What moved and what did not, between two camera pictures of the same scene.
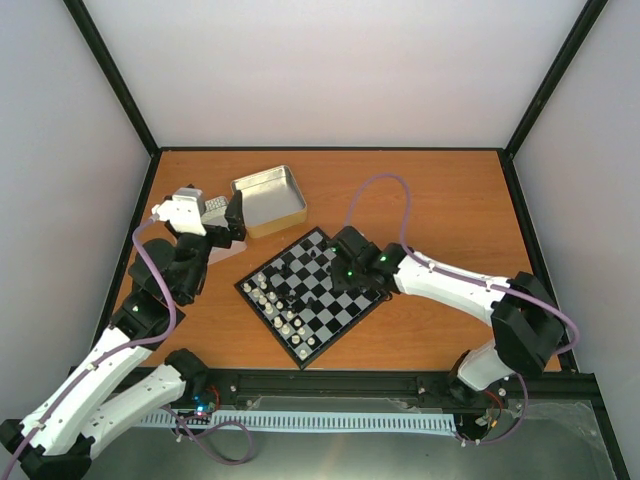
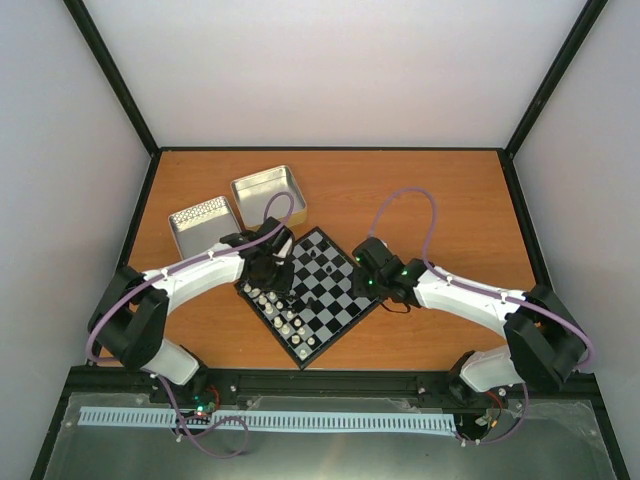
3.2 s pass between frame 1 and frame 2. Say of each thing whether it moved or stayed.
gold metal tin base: stayed
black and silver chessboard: stayed
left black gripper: moved
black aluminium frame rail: stayed
